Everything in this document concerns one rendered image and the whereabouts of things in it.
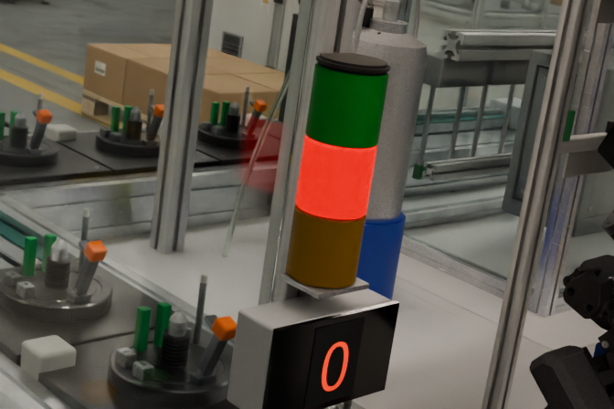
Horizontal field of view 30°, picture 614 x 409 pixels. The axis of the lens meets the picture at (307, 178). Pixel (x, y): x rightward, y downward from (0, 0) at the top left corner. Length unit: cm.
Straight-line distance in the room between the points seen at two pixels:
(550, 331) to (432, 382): 34
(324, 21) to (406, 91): 102
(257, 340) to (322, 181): 12
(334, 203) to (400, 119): 103
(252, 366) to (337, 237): 10
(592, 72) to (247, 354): 120
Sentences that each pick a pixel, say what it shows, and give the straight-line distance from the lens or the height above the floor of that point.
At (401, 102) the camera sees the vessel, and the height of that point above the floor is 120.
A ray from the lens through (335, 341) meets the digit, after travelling 80.
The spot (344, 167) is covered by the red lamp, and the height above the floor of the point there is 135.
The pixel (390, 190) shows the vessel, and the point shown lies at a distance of 182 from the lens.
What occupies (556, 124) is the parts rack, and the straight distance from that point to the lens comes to 113.
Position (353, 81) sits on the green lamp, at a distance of 75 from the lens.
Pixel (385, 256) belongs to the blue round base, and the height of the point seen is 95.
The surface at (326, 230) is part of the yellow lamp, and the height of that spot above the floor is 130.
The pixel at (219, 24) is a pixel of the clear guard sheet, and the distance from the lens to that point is 72.
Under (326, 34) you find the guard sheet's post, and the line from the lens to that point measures 77.
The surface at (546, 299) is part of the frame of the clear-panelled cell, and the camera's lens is 198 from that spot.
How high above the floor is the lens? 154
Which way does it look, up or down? 15 degrees down
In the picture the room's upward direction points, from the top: 8 degrees clockwise
